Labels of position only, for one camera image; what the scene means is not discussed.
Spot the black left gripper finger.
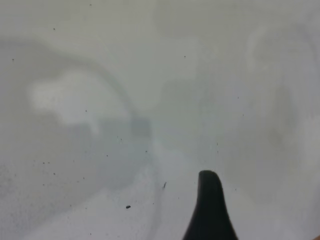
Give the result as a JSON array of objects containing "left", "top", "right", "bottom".
[{"left": 181, "top": 170, "right": 239, "bottom": 240}]

